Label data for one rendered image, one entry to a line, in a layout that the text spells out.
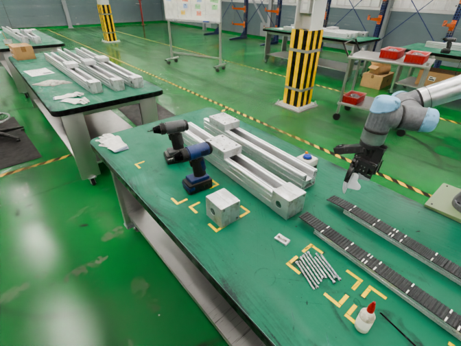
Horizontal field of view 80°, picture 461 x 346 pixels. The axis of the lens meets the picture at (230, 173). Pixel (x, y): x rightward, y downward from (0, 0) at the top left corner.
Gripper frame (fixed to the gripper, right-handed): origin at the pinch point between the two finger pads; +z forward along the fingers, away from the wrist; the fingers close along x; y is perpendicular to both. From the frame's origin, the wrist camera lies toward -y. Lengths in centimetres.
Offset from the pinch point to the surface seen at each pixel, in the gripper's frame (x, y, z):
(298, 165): 7.9, -27.1, 7.3
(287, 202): -20.1, -12.8, 5.8
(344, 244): -17.8, 10.8, 10.3
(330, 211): -2.4, -2.4, 13.7
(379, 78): 476, -153, 69
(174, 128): -27, -78, -3
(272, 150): 9.8, -44.5, 7.5
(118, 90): 5, -213, 20
